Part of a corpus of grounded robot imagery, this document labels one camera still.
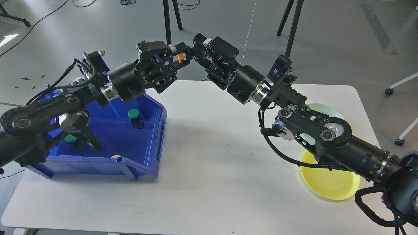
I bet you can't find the black tripod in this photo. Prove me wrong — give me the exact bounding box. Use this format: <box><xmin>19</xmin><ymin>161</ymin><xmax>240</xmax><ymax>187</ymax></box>
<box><xmin>163</xmin><ymin>0</ymin><xmax>183</xmax><ymax>44</ymax></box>
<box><xmin>276</xmin><ymin>0</ymin><xmax>304</xmax><ymax>58</ymax></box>

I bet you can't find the black stand base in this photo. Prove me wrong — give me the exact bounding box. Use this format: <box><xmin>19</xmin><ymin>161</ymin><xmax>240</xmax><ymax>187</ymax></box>
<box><xmin>0</xmin><ymin>4</ymin><xmax>31</xmax><ymax>28</ymax></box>

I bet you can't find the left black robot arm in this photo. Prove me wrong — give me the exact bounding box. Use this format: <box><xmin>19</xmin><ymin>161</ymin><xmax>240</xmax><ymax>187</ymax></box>
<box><xmin>0</xmin><ymin>41</ymin><xmax>196</xmax><ymax>167</ymax></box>

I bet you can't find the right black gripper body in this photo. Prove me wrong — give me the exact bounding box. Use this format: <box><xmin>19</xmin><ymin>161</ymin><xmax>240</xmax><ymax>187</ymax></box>
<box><xmin>205</xmin><ymin>63</ymin><xmax>266</xmax><ymax>105</ymax></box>

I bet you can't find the blue plastic bin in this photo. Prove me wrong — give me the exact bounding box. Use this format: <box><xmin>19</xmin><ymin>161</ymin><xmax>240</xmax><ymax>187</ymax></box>
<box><xmin>27</xmin><ymin>54</ymin><xmax>167</xmax><ymax>180</ymax></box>

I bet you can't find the light green plate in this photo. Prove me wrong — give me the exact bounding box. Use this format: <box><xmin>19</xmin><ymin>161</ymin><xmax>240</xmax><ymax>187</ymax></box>
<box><xmin>300</xmin><ymin>103</ymin><xmax>345</xmax><ymax>145</ymax></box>

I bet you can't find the yellow button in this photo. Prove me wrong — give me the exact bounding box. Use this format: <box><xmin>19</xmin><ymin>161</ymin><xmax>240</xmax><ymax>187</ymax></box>
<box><xmin>177</xmin><ymin>53</ymin><xmax>186</xmax><ymax>64</ymax></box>

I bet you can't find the yellow plate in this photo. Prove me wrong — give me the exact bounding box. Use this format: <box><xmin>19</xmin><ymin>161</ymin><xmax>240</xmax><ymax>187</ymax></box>
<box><xmin>300</xmin><ymin>166</ymin><xmax>360</xmax><ymax>201</ymax></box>

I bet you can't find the black tripod left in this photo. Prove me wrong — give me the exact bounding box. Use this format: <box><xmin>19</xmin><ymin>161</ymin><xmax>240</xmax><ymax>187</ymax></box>
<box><xmin>163</xmin><ymin>0</ymin><xmax>183</xmax><ymax>44</ymax></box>

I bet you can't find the black floor cable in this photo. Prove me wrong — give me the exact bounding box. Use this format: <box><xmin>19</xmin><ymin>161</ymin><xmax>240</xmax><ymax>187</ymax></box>
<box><xmin>0</xmin><ymin>0</ymin><xmax>97</xmax><ymax>57</ymax></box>

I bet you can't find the white cable on floor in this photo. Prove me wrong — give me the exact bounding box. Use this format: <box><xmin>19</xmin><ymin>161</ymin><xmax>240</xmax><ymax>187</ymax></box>
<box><xmin>240</xmin><ymin>0</ymin><xmax>258</xmax><ymax>64</ymax></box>

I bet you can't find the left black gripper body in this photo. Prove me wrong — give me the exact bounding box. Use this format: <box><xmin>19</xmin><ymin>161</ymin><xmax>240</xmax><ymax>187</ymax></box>
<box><xmin>107</xmin><ymin>55</ymin><xmax>177</xmax><ymax>102</ymax></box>

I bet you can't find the black tripod right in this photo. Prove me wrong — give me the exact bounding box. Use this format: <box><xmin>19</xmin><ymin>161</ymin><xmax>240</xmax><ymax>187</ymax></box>
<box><xmin>276</xmin><ymin>0</ymin><xmax>304</xmax><ymax>58</ymax></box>

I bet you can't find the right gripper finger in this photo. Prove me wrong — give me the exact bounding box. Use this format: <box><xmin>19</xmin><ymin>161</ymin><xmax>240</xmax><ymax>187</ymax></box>
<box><xmin>207</xmin><ymin>36</ymin><xmax>239</xmax><ymax>71</ymax></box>
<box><xmin>193</xmin><ymin>33</ymin><xmax>215</xmax><ymax>67</ymax></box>

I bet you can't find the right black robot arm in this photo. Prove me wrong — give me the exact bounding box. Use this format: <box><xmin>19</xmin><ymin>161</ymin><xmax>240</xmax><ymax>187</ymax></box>
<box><xmin>193</xmin><ymin>33</ymin><xmax>418</xmax><ymax>233</ymax></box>

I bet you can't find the green button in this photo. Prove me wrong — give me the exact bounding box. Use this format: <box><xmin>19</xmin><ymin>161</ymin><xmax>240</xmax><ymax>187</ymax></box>
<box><xmin>127</xmin><ymin>108</ymin><xmax>144</xmax><ymax>129</ymax></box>
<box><xmin>64</xmin><ymin>135</ymin><xmax>87</xmax><ymax>153</ymax></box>

